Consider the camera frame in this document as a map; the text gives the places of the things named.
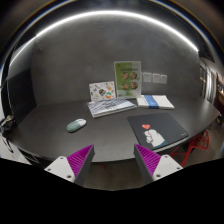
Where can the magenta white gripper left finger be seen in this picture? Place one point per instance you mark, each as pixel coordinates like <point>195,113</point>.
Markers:
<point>74,167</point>

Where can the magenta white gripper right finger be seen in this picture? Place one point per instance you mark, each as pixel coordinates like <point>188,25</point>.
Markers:
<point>152,166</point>

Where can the black mouse pad with heart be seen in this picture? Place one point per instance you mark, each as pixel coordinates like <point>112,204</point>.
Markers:
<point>155,131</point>

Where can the green white computer mouse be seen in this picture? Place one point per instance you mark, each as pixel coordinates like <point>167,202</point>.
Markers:
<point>76,125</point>

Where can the red metal chair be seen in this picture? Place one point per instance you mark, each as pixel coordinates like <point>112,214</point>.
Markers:
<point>201,141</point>

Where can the striped grey book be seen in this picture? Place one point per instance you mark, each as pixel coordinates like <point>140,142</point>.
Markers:
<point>107,107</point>

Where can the white blue booklet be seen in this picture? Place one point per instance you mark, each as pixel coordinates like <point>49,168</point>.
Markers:
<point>154,102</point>

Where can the white card with stickers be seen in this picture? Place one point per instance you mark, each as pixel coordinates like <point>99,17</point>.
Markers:
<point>102,91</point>

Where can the green standing menu sign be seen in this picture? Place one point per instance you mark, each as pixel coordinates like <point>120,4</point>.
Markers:
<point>128,78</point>

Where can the white wall socket plates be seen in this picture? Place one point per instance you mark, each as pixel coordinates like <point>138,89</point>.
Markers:
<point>154,78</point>

